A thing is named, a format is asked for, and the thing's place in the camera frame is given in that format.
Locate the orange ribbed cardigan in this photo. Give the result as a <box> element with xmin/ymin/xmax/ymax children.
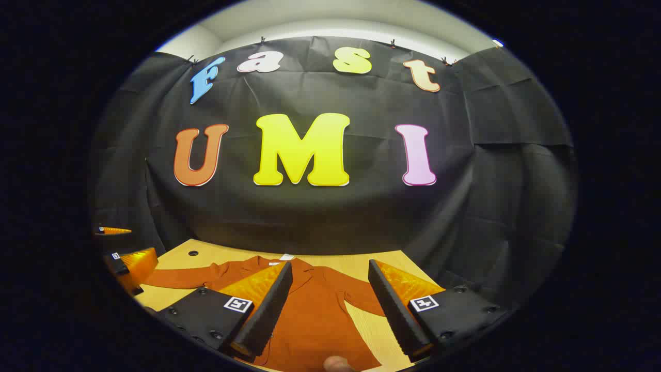
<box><xmin>142</xmin><ymin>253</ymin><xmax>388</xmax><ymax>371</ymax></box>

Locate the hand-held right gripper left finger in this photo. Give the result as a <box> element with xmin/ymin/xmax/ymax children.
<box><xmin>146</xmin><ymin>261</ymin><xmax>294</xmax><ymax>362</ymax></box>

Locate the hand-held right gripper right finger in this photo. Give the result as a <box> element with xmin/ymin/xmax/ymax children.
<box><xmin>368</xmin><ymin>258</ymin><xmax>514</xmax><ymax>363</ymax></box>

